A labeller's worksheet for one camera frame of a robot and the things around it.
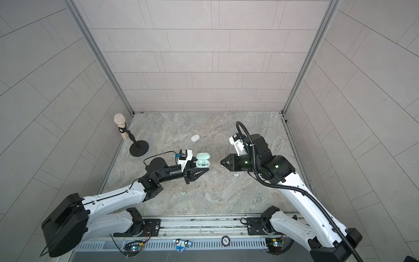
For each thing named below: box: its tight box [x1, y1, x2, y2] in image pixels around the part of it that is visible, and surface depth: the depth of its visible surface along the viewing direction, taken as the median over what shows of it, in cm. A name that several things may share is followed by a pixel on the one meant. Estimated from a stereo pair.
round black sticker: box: [221, 235, 231, 248], surface depth 69 cm
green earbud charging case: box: [195, 152, 211, 169], surface depth 65 cm
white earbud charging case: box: [190, 134, 201, 143], surface depth 102 cm
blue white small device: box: [172, 238, 193, 253], surface depth 67 cm
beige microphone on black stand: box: [113, 112, 150, 157], surface depth 95 cm
